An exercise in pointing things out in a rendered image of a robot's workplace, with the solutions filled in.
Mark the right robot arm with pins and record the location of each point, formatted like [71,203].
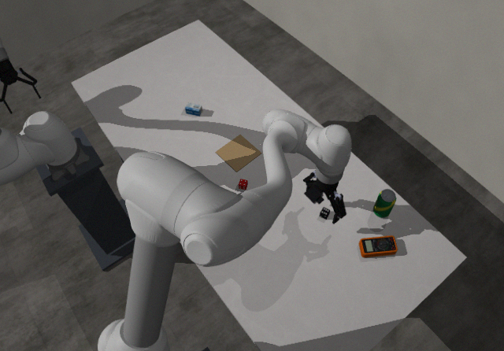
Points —
[167,198]

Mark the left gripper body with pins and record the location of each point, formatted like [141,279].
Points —
[6,69]

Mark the black die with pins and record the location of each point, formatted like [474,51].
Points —
[324,213]

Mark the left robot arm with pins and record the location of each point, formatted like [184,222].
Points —
[45,140]

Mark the tan flat mat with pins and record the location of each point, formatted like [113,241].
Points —
[238,153]

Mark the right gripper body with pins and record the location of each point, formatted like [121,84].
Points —
[329,188]

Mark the red die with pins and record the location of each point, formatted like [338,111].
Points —
[243,184]

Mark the orange multimeter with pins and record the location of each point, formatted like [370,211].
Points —
[378,246]

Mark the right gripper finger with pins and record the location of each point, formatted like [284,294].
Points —
[337,205]
[310,182]

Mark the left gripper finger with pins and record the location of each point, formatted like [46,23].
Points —
[4,94]
[26,81]

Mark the green soda can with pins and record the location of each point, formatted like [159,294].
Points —
[384,203]

